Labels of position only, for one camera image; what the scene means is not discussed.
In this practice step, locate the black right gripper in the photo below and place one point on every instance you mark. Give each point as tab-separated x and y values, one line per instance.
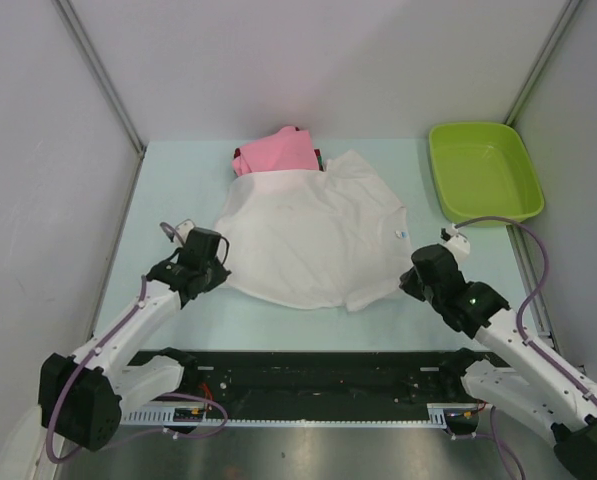
408	284

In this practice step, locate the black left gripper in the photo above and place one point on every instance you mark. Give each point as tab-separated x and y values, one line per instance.
219	276

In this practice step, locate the white t shirt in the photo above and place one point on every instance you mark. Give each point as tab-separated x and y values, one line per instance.
316	239

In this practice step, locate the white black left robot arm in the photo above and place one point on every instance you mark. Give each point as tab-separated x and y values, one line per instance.
83	396

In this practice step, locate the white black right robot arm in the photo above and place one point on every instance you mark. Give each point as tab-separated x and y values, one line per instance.
539	388

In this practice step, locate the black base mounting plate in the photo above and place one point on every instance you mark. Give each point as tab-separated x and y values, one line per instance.
320	385

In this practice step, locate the lime green plastic basin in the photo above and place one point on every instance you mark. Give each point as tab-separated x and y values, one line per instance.
483	169

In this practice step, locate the pink folded t shirt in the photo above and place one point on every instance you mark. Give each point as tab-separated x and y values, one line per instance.
288	149

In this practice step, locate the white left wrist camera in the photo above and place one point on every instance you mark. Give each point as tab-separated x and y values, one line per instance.
182	231

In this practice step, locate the white slotted cable duct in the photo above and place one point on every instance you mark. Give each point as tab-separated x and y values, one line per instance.
185	415

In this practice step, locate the grey aluminium corner post left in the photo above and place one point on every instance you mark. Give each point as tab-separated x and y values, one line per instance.
82	41

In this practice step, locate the grey aluminium corner post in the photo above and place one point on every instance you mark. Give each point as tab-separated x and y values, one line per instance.
559	30
82	41

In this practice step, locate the grey aluminium corner post right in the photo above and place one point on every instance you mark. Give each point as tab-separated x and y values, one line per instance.
559	30

